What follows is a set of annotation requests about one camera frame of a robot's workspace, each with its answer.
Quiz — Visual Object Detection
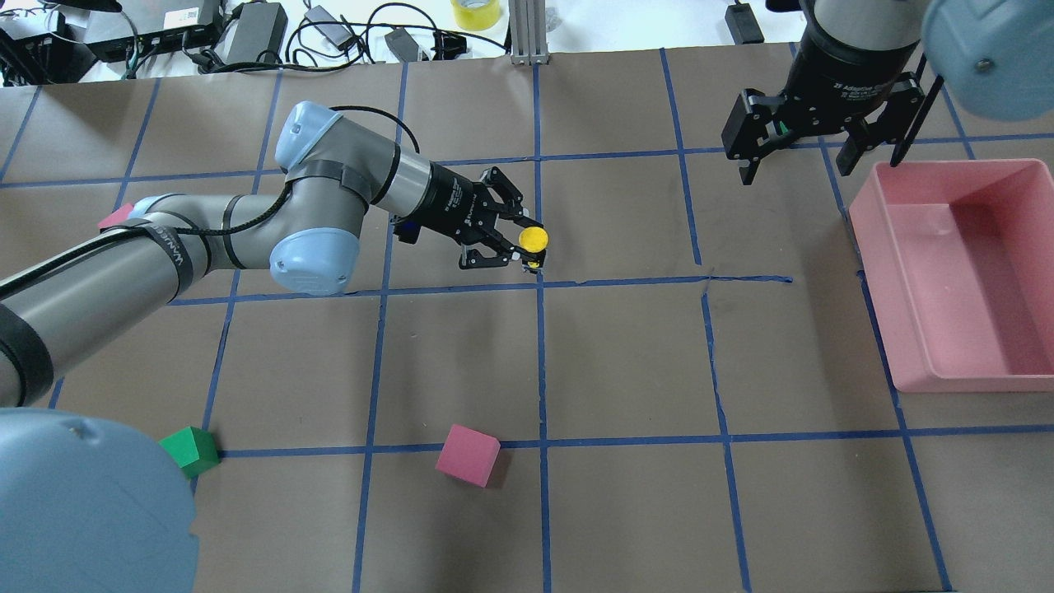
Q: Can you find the yellow push button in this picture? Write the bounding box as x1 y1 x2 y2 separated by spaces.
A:
518 226 549 273

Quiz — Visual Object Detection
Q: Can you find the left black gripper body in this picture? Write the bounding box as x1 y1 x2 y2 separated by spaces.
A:
393 164 524 270

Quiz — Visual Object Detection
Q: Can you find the yellow tape roll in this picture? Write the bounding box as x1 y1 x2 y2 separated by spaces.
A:
450 0 502 31

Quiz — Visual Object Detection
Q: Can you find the green cube near base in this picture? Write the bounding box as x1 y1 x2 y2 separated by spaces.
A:
158 427 221 479

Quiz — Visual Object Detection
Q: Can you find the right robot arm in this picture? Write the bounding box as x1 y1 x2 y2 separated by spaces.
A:
721 1 1053 185

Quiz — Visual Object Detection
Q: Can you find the pink plastic bin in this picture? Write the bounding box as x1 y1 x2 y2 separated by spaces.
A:
848 158 1053 393

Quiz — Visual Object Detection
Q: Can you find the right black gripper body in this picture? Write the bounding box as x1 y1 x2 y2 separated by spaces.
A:
721 33 928 166

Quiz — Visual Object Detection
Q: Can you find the large black power brick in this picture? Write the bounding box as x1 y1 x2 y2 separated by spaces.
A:
223 2 287 64

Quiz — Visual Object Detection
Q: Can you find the black power adapter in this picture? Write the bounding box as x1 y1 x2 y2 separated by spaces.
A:
724 1 765 45

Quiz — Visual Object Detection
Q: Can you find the aluminium frame post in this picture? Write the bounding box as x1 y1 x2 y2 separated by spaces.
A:
508 1 550 65

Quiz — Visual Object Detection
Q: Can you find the pink cube centre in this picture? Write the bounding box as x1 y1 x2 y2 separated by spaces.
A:
434 424 501 488

